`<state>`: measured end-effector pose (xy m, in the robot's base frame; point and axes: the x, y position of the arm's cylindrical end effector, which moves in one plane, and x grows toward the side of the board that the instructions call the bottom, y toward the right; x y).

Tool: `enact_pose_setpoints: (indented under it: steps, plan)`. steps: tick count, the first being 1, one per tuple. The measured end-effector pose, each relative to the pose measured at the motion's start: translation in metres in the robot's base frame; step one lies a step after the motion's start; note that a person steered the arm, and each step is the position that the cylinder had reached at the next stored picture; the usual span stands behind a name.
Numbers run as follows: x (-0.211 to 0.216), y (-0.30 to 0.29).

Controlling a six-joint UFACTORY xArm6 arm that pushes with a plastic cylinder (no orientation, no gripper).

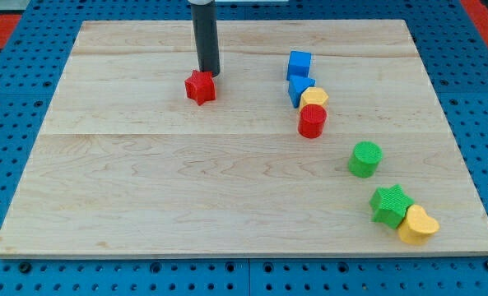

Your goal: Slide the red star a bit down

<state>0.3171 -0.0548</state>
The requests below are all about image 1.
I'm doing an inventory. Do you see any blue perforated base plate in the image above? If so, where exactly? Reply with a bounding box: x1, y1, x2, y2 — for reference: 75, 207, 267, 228
0, 0, 488, 295

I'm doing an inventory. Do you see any blue triangle block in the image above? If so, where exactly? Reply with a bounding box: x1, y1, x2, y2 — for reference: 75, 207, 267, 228
288, 75, 315, 109

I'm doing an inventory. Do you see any yellow hexagon block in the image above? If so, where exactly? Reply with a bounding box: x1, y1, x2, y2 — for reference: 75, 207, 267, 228
299, 86, 329, 111

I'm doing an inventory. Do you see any wooden board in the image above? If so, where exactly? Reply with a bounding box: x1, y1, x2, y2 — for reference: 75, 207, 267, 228
0, 20, 488, 259

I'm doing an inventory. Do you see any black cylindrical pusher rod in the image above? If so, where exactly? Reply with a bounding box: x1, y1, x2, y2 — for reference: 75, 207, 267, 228
188, 0, 221, 77

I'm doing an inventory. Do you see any red cylinder block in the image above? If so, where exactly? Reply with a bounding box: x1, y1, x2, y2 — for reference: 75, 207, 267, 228
298, 104, 328, 139

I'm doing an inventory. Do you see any green cylinder block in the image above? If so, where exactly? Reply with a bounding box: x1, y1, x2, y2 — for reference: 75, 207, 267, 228
348, 141, 383, 178

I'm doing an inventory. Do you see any green star block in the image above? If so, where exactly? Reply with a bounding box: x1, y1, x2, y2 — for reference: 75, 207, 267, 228
369, 184, 415, 229

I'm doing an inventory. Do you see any red star block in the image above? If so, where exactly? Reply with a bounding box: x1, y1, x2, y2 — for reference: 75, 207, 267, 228
184, 70, 216, 105

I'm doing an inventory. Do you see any blue cube block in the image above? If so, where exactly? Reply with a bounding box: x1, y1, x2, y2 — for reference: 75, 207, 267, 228
286, 51, 312, 81

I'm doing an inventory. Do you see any yellow heart block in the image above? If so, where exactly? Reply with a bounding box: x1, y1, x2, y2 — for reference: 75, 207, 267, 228
397, 205, 440, 246

